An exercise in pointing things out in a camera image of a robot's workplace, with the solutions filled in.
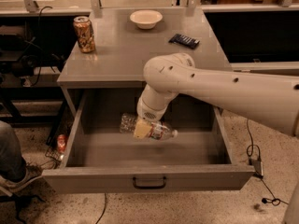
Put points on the person's leg in jeans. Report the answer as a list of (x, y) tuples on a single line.
[(10, 150)]

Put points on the clear plastic water bottle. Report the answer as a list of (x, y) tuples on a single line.
[(159, 130)]

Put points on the grey metal cabinet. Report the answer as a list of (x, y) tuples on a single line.
[(122, 49)]

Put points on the white bowl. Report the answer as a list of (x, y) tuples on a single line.
[(146, 19)]

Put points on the black drawer handle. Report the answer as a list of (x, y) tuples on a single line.
[(151, 183)]

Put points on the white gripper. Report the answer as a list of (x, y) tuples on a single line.
[(149, 112)]

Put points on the grey sneaker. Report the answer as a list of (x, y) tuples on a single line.
[(16, 180)]

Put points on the dark blue snack packet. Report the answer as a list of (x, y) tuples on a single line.
[(185, 41)]

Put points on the black wire basket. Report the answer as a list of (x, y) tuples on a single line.
[(62, 125)]

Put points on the open grey top drawer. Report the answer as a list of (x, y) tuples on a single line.
[(99, 158)]

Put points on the gold soda can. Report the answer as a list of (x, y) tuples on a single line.
[(84, 31)]

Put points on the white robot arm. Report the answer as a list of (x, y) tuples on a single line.
[(271, 100)]

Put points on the red can on floor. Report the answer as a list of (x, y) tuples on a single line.
[(61, 143)]

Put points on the black office chair base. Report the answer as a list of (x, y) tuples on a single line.
[(20, 202)]

